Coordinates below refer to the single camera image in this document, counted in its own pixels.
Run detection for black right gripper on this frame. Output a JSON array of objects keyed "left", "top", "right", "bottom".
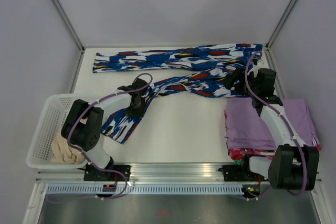
[{"left": 221, "top": 66, "right": 259, "bottom": 96}]

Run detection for blue patterned trousers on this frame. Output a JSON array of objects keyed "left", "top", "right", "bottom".
[{"left": 91, "top": 42, "right": 264, "bottom": 145}]

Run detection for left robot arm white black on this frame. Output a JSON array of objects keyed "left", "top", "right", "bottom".
[{"left": 61, "top": 78, "right": 150, "bottom": 180}]

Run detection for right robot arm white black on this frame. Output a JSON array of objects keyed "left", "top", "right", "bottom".
[{"left": 222, "top": 68, "right": 320, "bottom": 191}]

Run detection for pink patterned folded trousers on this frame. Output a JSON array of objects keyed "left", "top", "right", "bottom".
[{"left": 224, "top": 107, "right": 322, "bottom": 160}]

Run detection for green folded garment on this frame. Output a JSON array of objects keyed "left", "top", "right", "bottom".
[{"left": 234, "top": 159, "right": 244, "bottom": 165}]

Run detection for white perforated plastic basket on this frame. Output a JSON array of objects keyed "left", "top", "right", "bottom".
[{"left": 26, "top": 93, "right": 95, "bottom": 170}]

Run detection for cream crumpled garment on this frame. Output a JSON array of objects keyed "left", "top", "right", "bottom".
[{"left": 51, "top": 129, "right": 85, "bottom": 165}]

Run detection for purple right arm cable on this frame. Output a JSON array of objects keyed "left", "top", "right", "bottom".
[{"left": 230, "top": 50, "right": 308, "bottom": 201}]

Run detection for aluminium mounting rail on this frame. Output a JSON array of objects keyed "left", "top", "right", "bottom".
[{"left": 35, "top": 163, "right": 231, "bottom": 184}]

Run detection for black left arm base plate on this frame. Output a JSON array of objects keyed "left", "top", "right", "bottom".
[{"left": 83, "top": 165, "right": 131, "bottom": 182}]

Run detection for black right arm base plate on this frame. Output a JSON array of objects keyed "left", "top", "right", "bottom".
[{"left": 218, "top": 164, "right": 268, "bottom": 182}]

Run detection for white slotted cable duct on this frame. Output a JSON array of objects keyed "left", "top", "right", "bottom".
[{"left": 46, "top": 184, "right": 262, "bottom": 195}]

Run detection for right aluminium frame post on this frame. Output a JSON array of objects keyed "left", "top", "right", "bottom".
[{"left": 265, "top": 0, "right": 299, "bottom": 51}]

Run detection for aluminium frame post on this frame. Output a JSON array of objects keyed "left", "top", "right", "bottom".
[
  {"left": 34, "top": 0, "right": 85, "bottom": 52},
  {"left": 265, "top": 0, "right": 299, "bottom": 51}
]

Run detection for left aluminium frame post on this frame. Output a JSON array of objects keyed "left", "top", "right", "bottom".
[{"left": 34, "top": 0, "right": 85, "bottom": 52}]

